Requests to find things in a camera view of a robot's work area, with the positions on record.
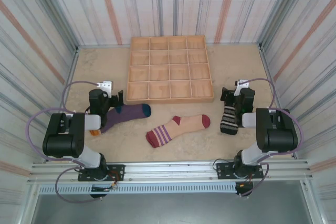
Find purple and teal sock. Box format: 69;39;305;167
89;103;152;137

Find black white striped sock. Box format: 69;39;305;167
219;104;240;136

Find beige sock purple stripes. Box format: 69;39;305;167
145;114;212;148

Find wooden compartment tray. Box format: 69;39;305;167
125;35;215;104

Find grey metal panel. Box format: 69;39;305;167
31;180;320;224

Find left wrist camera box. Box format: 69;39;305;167
96;80;114;96

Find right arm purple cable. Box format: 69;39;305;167
237;78;305;198

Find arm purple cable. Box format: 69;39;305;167
28;80;106;204
237;78;305;198

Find aluminium frame bar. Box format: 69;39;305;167
48;46;80;156
258;42;297;159

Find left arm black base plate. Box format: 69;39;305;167
77;164;126;182

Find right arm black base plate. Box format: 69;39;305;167
215;162;264;180

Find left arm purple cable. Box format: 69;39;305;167
28;80;106;204

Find aluminium extrusion rail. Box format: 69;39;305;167
27;158;314;184

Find slotted grey cable duct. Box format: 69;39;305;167
36;183;238;195

